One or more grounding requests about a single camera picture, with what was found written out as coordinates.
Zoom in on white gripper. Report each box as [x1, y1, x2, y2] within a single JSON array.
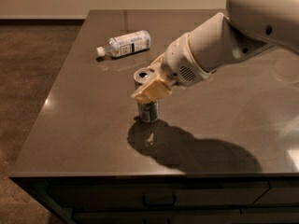
[[132, 33, 210, 104]]

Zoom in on silver redbull can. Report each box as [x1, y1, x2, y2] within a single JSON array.
[[133, 68, 161, 124]]

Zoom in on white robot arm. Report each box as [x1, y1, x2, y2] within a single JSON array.
[[132, 0, 299, 104]]

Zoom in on clear plastic water bottle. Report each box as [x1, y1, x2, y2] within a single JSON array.
[[96, 30, 151, 58]]

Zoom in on dark upper drawer front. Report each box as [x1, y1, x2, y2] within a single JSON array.
[[48, 182, 269, 212]]

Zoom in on dark drawer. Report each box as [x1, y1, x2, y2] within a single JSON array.
[[48, 182, 269, 212], [73, 207, 299, 224]]

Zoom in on dark lower drawer front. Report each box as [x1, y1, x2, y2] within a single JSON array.
[[73, 207, 299, 224]]

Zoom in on black drawer handle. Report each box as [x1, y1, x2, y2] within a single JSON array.
[[142, 192, 177, 207]]

